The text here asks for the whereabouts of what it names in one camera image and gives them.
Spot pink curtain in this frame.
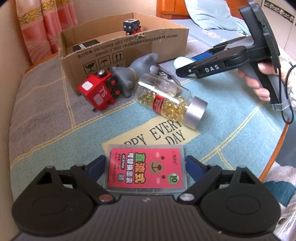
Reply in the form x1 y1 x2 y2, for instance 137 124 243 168
16 0 78 64

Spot light blue pillow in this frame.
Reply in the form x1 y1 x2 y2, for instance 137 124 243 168
185 0 238 31

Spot cardboard box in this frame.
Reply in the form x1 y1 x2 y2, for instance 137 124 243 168
58 13 189 95

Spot grey elephant figure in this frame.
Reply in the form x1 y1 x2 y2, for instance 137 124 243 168
112 53 159 98

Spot mint green earbud case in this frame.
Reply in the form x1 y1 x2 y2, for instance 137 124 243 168
173 57 196 78

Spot person right hand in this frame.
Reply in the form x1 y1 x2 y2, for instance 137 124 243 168
237 60 296 103

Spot wooden bed headboard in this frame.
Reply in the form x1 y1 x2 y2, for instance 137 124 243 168
156 0 190 20

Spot black toy train red wheels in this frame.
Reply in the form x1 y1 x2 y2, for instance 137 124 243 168
123 19 142 36

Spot capsule bottle silver cap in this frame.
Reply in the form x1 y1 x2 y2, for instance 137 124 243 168
134 74 208 130

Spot pink refill card case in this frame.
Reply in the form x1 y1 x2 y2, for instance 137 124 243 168
104 145 187 194

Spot black digital timer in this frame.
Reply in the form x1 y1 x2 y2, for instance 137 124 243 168
72 40 99 51

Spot blue floral bed sheet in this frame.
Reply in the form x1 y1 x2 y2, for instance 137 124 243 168
171 17 251 47

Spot correction tape dispenser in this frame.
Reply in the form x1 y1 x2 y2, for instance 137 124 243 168
157 65 181 85

